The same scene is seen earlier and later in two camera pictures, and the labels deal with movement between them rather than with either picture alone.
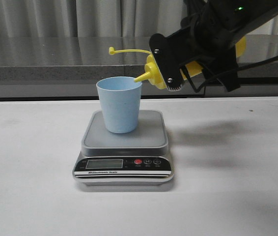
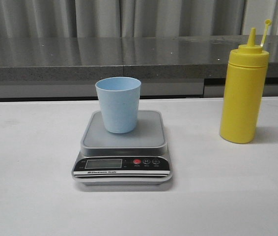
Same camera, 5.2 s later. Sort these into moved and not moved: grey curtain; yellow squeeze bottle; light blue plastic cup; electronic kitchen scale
Moved: yellow squeeze bottle
Not moved: electronic kitchen scale; grey curtain; light blue plastic cup
